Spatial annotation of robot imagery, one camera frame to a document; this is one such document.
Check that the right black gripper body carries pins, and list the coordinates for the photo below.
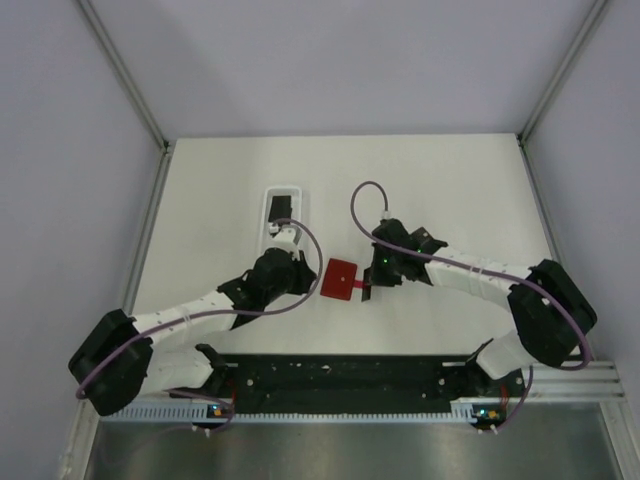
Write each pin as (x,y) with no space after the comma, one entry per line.
(384,269)

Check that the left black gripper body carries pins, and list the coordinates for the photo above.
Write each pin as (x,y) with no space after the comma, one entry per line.
(295,281)

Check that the red leather card holder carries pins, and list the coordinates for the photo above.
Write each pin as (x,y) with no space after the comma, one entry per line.
(341,280)

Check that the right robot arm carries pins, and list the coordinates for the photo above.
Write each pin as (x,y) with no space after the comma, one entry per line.
(551,315)

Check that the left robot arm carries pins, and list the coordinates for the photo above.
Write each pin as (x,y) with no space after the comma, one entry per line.
(171,351)

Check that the black card in tray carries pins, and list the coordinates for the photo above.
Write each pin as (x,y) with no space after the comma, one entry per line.
(280,208)

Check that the white plastic tray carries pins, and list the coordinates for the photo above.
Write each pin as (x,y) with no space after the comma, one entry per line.
(278,222)

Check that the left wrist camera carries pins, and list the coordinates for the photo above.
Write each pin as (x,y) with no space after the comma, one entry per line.
(283,237)

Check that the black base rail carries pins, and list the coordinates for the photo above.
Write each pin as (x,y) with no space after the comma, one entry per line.
(344,384)

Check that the white cable duct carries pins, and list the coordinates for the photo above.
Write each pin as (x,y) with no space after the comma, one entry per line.
(200,412)

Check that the left aluminium frame post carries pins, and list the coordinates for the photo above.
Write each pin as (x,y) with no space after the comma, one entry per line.
(122,73)

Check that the aluminium frame post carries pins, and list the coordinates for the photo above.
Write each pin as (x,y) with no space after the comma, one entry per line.
(589,25)
(122,73)

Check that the right aluminium frame post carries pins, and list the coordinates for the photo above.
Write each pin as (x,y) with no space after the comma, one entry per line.
(589,25)

